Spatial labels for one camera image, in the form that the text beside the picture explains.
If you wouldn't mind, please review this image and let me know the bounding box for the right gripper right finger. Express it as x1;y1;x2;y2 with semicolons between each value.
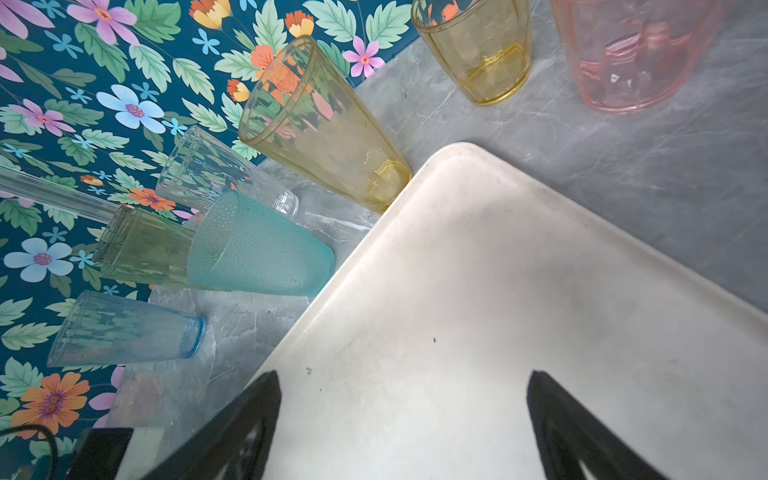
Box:
526;371;664;480

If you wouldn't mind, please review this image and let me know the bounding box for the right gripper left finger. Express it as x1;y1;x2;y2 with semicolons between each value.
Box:
145;371;282;479

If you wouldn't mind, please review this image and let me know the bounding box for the beige plastic tray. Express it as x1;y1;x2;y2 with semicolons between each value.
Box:
263;143;767;479

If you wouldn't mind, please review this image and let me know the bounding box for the light blue tumbler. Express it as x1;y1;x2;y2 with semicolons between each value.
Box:
47;291;207;367

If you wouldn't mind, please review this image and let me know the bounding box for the tall green faceted tumbler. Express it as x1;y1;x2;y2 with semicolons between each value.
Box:
94;206;197;288

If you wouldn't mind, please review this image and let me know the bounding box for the teal dotted tumbler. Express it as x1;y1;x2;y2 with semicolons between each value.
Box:
186;190;335;297

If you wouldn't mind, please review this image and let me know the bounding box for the clear glass tumbler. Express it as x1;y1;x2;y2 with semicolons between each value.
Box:
155;126;299;219

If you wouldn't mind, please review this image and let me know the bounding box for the tall yellow tumbler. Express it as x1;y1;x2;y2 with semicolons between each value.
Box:
238;36;412;213

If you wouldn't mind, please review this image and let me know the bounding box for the pink tumbler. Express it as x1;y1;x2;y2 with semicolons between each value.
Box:
551;0;732;113

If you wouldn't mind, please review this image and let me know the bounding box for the short yellow tumbler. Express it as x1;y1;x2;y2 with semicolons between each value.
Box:
411;0;532;106

